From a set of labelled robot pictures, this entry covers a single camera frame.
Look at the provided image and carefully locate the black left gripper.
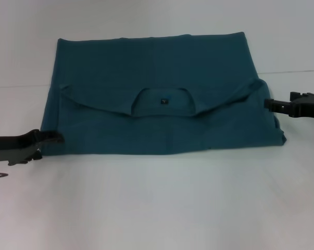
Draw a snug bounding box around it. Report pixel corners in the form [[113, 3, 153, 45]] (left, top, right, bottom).
[[0, 130, 66, 167]]

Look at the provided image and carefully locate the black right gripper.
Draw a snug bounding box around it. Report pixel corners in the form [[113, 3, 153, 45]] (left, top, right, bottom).
[[264, 91, 314, 120]]

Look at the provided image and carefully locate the teal t-shirt with FREE print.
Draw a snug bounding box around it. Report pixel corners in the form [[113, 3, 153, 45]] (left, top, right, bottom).
[[38, 31, 287, 157]]

